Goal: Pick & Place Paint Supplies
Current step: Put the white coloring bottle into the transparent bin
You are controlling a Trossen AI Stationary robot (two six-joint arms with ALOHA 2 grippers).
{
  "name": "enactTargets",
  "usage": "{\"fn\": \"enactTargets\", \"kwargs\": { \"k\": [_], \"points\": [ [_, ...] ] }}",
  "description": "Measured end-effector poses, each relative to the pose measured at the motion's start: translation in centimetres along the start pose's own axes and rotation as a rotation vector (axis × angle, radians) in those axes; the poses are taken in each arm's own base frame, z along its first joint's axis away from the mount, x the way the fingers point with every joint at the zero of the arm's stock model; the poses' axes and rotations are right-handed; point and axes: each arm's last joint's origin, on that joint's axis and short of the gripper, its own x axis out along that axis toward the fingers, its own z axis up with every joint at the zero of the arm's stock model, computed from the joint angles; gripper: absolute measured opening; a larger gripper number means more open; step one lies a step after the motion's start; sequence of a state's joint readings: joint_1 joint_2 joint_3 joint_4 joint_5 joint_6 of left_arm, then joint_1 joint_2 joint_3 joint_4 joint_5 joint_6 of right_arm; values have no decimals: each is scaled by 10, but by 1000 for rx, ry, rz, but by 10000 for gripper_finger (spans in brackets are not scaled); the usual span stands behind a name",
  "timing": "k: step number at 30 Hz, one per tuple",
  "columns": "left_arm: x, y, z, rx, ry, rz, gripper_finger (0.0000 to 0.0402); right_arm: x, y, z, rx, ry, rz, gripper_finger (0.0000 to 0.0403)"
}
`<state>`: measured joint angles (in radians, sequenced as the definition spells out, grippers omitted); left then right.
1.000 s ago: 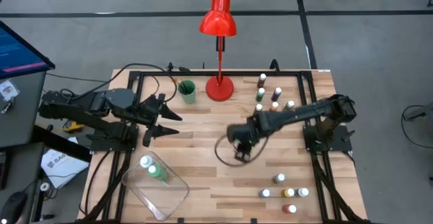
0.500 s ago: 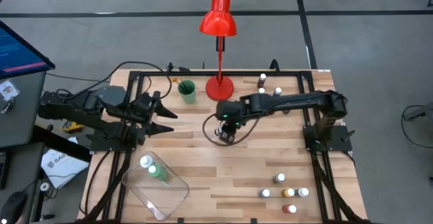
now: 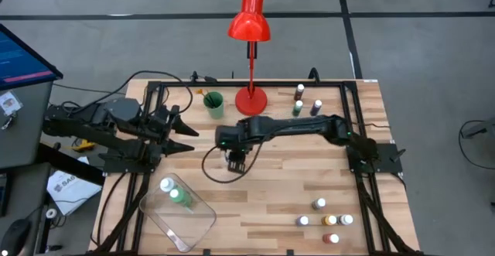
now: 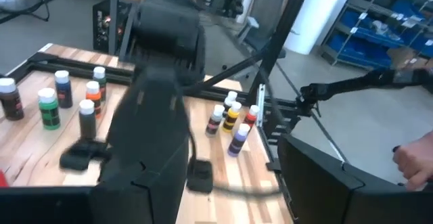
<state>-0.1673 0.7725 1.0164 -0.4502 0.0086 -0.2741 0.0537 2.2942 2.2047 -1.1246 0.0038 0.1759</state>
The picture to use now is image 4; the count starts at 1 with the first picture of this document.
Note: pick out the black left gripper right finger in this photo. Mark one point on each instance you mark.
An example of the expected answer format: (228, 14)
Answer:
(338, 200)

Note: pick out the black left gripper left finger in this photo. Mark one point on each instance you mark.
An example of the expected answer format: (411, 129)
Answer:
(101, 207)

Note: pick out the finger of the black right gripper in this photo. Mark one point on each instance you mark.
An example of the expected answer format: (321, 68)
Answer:
(83, 155)

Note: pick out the dark brown paint bottle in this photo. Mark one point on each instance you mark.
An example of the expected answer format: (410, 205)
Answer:
(87, 120)

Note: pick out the orange paint bottle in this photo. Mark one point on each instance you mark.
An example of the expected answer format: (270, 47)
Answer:
(93, 97)

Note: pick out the dark green paint bottle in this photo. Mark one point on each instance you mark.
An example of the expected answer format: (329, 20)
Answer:
(100, 82)

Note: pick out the dark blue paint bottle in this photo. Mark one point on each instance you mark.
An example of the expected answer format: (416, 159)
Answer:
(63, 90)

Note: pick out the black background robot arm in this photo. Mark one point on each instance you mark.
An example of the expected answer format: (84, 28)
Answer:
(338, 88)

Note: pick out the yellow paint bottle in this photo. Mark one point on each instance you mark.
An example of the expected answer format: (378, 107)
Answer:
(231, 117)

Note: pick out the pale grey paint bottle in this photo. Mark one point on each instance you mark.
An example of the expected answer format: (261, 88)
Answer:
(231, 97)

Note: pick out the purple paint bottle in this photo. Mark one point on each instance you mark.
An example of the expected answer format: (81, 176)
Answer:
(238, 141)

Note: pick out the red paint bottle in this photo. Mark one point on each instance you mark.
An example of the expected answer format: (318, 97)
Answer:
(251, 115)

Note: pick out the person's hand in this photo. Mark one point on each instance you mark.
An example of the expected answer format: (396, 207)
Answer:
(412, 163)

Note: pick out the black computer case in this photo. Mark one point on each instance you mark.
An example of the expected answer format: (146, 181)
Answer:
(101, 24)

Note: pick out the blue storage bin shelf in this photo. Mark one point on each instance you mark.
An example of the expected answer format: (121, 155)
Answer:
(372, 38)

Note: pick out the white metal bracket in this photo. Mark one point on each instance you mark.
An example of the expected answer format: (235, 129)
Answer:
(260, 105)

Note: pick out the black upright frame post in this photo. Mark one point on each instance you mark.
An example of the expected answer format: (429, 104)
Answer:
(284, 31)

